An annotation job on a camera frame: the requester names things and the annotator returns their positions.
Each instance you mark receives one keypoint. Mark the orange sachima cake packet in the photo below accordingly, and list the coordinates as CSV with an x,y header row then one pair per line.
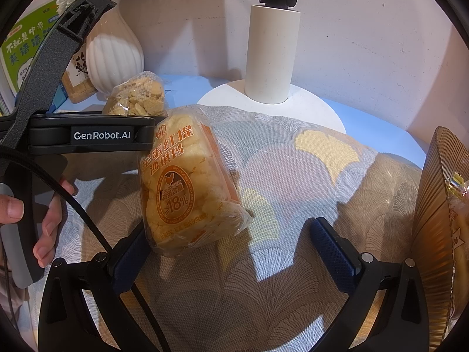
x,y
460,234
190,190

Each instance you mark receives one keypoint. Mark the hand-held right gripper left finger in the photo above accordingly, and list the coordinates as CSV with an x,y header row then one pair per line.
x,y
128,267

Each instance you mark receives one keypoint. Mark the amber ribbed glass bowl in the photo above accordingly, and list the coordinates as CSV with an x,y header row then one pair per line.
x,y
428,209

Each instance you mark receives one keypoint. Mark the wooden pen holder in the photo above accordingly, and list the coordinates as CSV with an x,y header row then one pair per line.
x,y
78,88

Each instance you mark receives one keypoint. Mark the person's left hand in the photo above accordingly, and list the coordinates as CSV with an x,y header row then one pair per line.
x,y
55,212

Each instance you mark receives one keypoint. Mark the green and blue book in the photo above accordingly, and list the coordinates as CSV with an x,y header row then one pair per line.
x,y
22,55

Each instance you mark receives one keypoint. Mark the white desk lamp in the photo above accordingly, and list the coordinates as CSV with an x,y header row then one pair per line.
x,y
271,55

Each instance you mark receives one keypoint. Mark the white ribbed vase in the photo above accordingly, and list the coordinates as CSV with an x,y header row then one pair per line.
x,y
117,58

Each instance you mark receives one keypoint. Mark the ginkgo pattern tablecloth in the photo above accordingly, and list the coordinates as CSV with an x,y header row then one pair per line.
x,y
293,176

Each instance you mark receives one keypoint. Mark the clear cracker pieces packet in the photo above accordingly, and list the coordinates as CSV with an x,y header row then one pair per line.
x,y
135,95

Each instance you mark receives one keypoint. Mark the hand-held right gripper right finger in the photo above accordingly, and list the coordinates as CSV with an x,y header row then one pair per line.
x,y
333,260

